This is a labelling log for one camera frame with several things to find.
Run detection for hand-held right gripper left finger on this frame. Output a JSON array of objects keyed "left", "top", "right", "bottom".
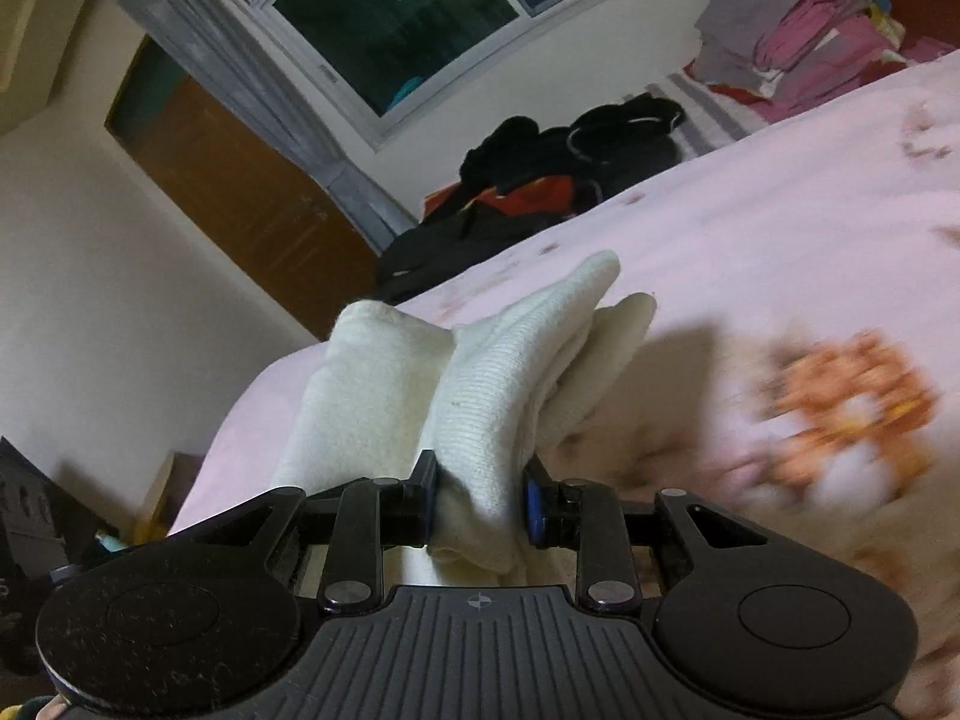
[{"left": 187, "top": 450, "right": 440, "bottom": 617}]

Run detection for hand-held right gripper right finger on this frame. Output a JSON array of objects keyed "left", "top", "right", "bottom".
[{"left": 520, "top": 456, "right": 777, "bottom": 617}]

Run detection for white knit garment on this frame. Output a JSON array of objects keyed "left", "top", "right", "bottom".
[{"left": 268, "top": 250, "right": 659, "bottom": 587}]

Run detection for pile of black clothes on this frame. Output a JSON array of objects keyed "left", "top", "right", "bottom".
[{"left": 373, "top": 92, "right": 688, "bottom": 302}]

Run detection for pink folded clothes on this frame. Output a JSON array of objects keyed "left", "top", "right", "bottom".
[{"left": 752, "top": 0, "right": 960, "bottom": 122}]

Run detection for wooden nightstand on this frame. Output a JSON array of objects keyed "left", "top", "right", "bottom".
[{"left": 133, "top": 450, "right": 202, "bottom": 545}]

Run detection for red cloth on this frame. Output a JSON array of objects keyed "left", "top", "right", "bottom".
[{"left": 422, "top": 175, "right": 580, "bottom": 232}]

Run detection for pink floral blanket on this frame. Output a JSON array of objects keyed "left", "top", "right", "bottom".
[{"left": 161, "top": 49, "right": 960, "bottom": 720}]

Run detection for brown wooden door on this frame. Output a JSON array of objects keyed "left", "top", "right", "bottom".
[{"left": 103, "top": 37, "right": 381, "bottom": 340}]

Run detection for striped bed sheet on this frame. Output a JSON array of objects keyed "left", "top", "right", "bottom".
[{"left": 651, "top": 69, "right": 755, "bottom": 145}]

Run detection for grey curtain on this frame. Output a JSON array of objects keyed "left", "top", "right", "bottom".
[{"left": 100, "top": 0, "right": 419, "bottom": 254}]

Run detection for window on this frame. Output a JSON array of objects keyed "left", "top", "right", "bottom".
[{"left": 196, "top": 0, "right": 710, "bottom": 142}]

